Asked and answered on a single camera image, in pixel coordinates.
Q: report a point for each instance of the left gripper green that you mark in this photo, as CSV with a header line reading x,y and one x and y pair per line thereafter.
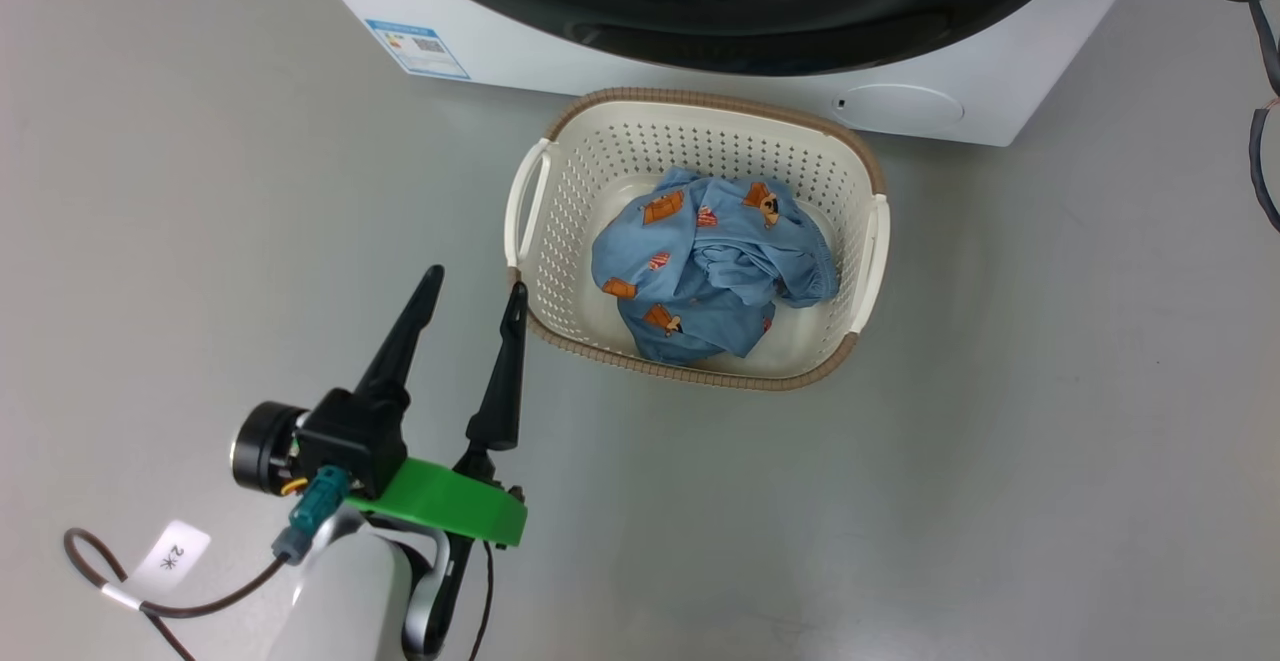
x,y
450,506

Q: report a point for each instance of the round white filter cover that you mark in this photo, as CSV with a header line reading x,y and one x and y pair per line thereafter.
x,y
900,106

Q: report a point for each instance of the blue cartoon print clothing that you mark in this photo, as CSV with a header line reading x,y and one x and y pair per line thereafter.
x,y
700,271

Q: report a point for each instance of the blue white energy label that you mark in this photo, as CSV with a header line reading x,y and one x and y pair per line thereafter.
x,y
418,49

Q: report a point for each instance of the white front-load washing machine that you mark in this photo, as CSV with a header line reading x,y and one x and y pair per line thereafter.
x,y
520,51

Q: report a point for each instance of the cream perforated laundry basket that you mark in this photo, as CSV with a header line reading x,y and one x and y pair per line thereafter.
x,y
600,161

